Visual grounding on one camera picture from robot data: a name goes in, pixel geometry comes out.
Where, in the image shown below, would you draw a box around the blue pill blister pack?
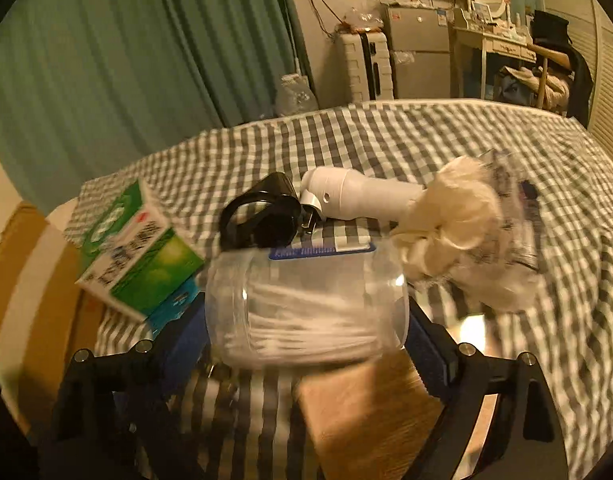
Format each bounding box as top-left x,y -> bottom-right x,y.
146,276 -> 200,337

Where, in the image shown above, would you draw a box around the tan cardboard product box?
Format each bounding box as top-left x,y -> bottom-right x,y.
295,311 -> 501,480

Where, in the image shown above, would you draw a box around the green white medicine box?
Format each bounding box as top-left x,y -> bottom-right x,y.
76,179 -> 204,322

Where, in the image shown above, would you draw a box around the cream scrunchie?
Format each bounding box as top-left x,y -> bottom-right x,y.
390,150 -> 544,312

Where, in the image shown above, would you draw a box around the clear cotton swab jar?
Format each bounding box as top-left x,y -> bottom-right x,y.
206,240 -> 409,368

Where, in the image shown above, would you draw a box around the brown cardboard box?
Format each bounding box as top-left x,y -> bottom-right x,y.
0,203 -> 105,434

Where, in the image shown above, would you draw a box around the checkered bed sheet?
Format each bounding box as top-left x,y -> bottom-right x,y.
63,97 -> 613,480

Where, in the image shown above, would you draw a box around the green curtain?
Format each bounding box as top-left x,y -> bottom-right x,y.
0,0 -> 311,211

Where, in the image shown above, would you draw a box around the wooden chair with clothes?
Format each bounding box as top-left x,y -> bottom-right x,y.
494,11 -> 594,127

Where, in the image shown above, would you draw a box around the large water bottle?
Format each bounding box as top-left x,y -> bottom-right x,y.
275,74 -> 319,116

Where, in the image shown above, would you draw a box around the white dressing table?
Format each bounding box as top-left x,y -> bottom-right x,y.
449,26 -> 536,100

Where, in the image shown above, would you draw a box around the louvered wardrobe doors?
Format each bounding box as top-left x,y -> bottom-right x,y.
543,0 -> 613,160

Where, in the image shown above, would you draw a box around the white suitcase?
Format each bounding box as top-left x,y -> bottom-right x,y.
335,32 -> 394,103

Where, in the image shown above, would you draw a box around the silver mini fridge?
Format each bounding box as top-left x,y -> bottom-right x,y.
385,6 -> 451,99

